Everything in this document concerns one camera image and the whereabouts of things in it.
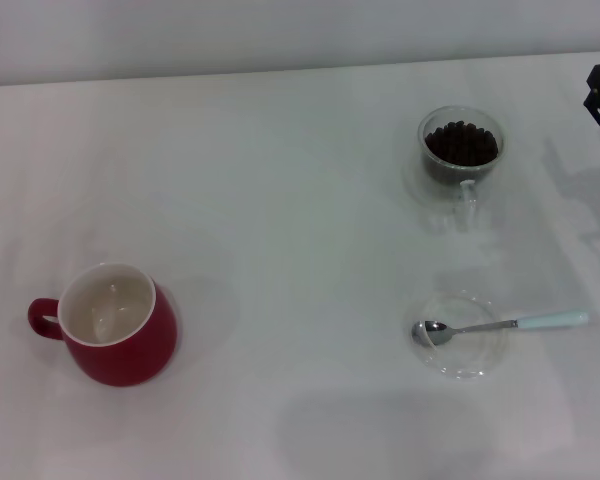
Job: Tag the red ceramic mug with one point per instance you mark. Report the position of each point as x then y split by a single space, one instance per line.
125 360

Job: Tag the coffee beans heap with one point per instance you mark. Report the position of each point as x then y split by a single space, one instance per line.
460 145

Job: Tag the clear glass saucer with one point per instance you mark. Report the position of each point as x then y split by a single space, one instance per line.
475 361

